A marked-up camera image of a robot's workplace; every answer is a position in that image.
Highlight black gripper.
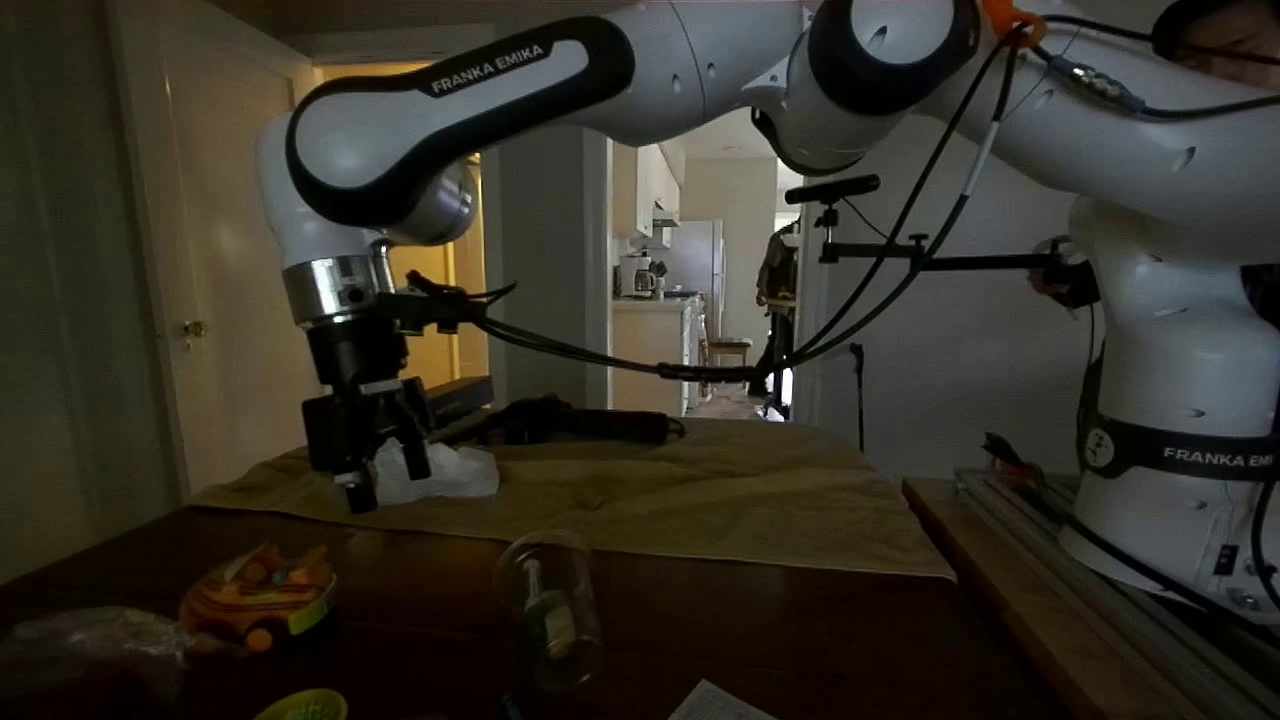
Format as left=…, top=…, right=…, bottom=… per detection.
left=305, top=315, right=434, bottom=511

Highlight white napkin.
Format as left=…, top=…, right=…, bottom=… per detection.
left=374, top=438, right=500, bottom=508

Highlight clear plastic cup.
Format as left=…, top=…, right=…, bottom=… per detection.
left=498, top=530, right=605, bottom=697

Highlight yellow-green tennis ball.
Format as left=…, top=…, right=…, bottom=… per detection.
left=253, top=687, right=349, bottom=720

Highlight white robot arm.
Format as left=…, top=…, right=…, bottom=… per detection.
left=259, top=0, right=1280, bottom=625

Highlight orange toy in wrapper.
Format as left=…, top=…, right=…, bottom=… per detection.
left=181, top=543, right=338, bottom=654

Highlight dark keyboard case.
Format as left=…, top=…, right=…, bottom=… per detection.
left=434, top=392, right=686, bottom=447

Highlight crumpled plastic bag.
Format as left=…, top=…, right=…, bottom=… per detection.
left=0, top=602, right=193, bottom=703

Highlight tan cloth right side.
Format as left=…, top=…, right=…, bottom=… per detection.
left=196, top=421, right=953, bottom=579

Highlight white door with knob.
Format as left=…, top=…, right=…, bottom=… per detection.
left=109, top=0, right=317, bottom=495

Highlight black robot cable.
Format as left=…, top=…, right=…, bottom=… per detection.
left=396, top=10, right=1280, bottom=392

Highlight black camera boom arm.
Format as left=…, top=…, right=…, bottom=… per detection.
left=784, top=177, right=1100, bottom=307

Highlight wooden rail beside base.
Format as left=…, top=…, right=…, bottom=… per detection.
left=906, top=479, right=1280, bottom=720

